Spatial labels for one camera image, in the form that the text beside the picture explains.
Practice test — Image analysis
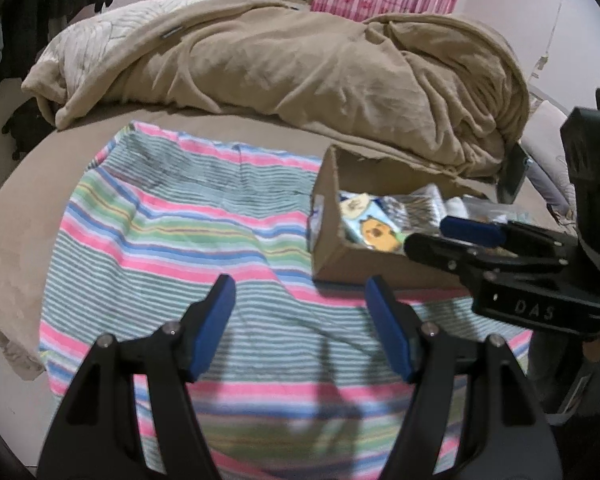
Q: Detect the frosted zip bag with snacks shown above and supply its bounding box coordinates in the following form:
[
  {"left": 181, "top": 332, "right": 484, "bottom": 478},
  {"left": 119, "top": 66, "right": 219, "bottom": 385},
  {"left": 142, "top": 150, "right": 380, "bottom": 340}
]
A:
[{"left": 462, "top": 195, "right": 532, "bottom": 223}]

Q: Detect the white cloth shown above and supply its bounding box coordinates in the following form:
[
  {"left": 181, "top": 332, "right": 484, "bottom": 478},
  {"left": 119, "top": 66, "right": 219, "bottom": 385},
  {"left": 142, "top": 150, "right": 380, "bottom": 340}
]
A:
[{"left": 444, "top": 196, "right": 469, "bottom": 219}]

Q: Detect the white dotted packet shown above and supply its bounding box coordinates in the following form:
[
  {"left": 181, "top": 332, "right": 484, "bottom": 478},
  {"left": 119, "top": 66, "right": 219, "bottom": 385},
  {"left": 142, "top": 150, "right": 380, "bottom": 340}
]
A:
[{"left": 379, "top": 183, "right": 446, "bottom": 233}]

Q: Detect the cartoon capybara packet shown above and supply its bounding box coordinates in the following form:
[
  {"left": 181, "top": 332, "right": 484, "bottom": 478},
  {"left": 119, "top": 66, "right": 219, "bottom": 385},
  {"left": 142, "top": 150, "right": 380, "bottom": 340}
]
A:
[{"left": 339, "top": 192, "right": 406, "bottom": 254}]

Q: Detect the cardboard box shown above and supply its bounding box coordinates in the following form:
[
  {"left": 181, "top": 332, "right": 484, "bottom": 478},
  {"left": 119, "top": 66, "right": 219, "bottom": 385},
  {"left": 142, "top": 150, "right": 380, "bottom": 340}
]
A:
[{"left": 309, "top": 145, "right": 484, "bottom": 289}]

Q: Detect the grey sofa cushion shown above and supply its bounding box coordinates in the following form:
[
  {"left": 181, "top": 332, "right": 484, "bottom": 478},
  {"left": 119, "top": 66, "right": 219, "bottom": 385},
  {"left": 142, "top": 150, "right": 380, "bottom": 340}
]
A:
[{"left": 520, "top": 101, "right": 577, "bottom": 210}]

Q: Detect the striped colourful towel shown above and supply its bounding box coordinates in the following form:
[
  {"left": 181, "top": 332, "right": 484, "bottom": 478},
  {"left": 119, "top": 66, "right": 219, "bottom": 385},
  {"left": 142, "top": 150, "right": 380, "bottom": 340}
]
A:
[{"left": 38, "top": 122, "right": 531, "bottom": 479}]

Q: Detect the beige fleece blanket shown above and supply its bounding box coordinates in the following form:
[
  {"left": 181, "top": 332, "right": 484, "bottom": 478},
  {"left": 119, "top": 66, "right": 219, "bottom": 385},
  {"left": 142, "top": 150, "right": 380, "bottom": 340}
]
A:
[{"left": 34, "top": 0, "right": 530, "bottom": 178}]

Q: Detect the white quilted duvet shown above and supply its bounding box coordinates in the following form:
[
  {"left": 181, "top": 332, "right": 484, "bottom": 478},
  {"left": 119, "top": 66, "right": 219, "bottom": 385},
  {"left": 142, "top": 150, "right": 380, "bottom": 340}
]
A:
[{"left": 21, "top": 0, "right": 208, "bottom": 105}]

